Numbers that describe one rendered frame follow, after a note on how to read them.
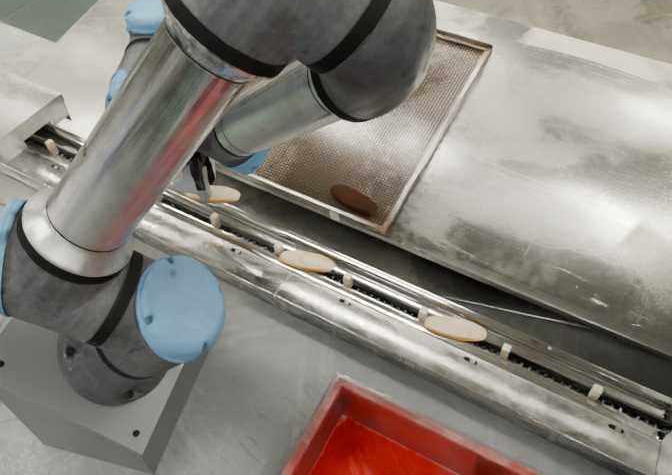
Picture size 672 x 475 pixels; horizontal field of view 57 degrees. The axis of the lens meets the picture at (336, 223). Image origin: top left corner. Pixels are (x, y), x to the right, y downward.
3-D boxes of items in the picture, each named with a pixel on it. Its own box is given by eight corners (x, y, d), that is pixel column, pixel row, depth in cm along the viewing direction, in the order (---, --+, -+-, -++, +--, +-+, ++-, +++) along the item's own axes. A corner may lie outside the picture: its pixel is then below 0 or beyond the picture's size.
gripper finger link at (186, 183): (180, 200, 110) (170, 157, 104) (213, 201, 110) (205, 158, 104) (175, 212, 108) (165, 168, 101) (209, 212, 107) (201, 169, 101)
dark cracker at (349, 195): (325, 195, 114) (325, 191, 113) (338, 180, 115) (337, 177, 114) (370, 220, 110) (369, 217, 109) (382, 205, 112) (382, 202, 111)
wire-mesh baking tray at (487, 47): (161, 143, 125) (159, 138, 123) (289, -10, 146) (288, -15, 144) (385, 236, 109) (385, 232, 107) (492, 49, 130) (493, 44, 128)
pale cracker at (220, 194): (182, 200, 110) (181, 196, 109) (188, 185, 113) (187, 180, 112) (237, 205, 109) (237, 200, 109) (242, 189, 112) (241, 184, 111)
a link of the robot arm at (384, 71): (513, 9, 53) (262, 126, 94) (421, -75, 48) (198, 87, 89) (476, 125, 50) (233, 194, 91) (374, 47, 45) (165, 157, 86)
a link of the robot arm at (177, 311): (172, 391, 78) (225, 369, 69) (68, 355, 72) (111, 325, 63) (197, 306, 85) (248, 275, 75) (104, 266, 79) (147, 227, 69)
